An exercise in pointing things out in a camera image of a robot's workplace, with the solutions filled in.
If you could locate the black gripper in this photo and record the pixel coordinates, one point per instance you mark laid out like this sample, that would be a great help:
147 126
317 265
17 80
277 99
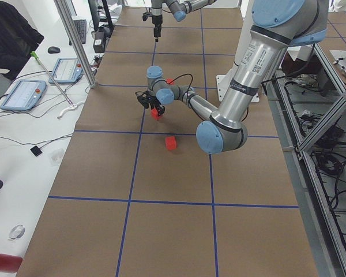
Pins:
153 103
156 20

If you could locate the red block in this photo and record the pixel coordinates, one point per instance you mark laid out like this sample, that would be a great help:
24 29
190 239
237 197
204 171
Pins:
155 114
171 143
170 81

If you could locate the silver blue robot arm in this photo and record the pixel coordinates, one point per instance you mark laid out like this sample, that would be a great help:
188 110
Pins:
177 9
276 26

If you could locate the black box with label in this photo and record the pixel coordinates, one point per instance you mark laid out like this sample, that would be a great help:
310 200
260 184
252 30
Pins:
99 43

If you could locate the black computer monitor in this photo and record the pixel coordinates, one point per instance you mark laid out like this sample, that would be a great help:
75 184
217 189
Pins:
96 8

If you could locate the black keyboard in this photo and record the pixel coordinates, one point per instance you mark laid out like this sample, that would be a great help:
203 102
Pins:
81 28

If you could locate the far teach pendant tablet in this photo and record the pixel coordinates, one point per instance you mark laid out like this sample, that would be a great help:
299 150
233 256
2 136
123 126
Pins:
67 70

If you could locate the teach pendant tablet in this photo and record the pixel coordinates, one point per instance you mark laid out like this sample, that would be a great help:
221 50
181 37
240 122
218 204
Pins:
67 70
24 96

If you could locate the black computer mouse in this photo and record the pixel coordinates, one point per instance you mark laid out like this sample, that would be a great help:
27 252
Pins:
53 50

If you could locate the metal rod with hook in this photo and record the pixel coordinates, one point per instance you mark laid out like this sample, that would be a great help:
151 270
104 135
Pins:
33 54

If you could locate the small black square device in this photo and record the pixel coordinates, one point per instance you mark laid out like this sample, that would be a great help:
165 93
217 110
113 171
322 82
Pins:
36 151

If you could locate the near teach pendant tablet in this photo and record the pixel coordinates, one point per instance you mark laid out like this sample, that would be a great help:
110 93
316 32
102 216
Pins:
24 96

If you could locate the seated person in black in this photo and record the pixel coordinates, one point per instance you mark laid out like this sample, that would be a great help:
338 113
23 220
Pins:
17 40

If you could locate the clear tape roll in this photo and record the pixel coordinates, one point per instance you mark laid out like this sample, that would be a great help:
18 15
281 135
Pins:
16 232

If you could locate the red cylinder object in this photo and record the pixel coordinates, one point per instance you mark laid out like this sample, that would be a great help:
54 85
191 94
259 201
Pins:
9 263

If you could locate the aluminium frame post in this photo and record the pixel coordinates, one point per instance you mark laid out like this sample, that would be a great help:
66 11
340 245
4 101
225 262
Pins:
66 17

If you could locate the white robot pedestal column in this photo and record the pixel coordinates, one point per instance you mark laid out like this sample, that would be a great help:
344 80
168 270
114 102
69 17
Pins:
245 37

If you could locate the aluminium frame cage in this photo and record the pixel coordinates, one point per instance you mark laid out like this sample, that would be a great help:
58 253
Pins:
311 100

